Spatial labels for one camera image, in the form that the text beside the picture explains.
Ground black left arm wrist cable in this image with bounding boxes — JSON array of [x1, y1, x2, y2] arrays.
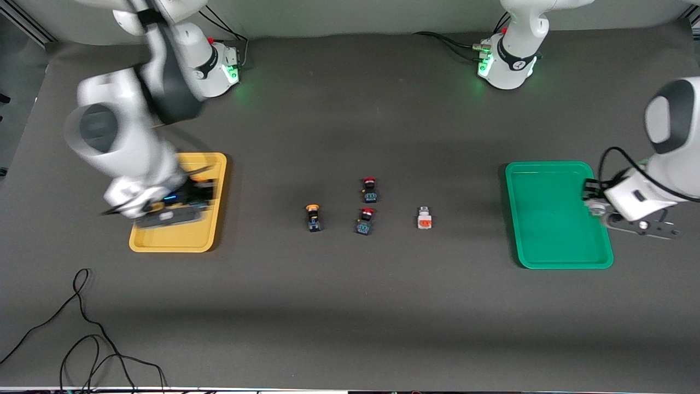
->
[[598, 147, 700, 204]]

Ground loose thin black cable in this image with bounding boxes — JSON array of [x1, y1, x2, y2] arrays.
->
[[0, 268, 167, 394]]

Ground green plastic tray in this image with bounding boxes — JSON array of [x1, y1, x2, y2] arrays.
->
[[505, 161, 614, 269]]

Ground black right arm base cables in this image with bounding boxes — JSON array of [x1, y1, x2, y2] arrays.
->
[[200, 8, 250, 71]]

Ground black arm base cables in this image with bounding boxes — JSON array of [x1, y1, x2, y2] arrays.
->
[[200, 8, 250, 71], [413, 11, 512, 62]]

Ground aluminium frame rail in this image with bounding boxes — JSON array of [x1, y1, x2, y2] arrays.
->
[[0, 11, 56, 44]]

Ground yellow plastic tray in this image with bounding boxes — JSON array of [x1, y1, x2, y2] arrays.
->
[[129, 153, 228, 253]]

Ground dark grey table mat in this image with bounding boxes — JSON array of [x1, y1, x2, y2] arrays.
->
[[0, 22, 700, 390]]

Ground black left arm base cables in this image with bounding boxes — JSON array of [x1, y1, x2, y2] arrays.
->
[[413, 11, 512, 62]]

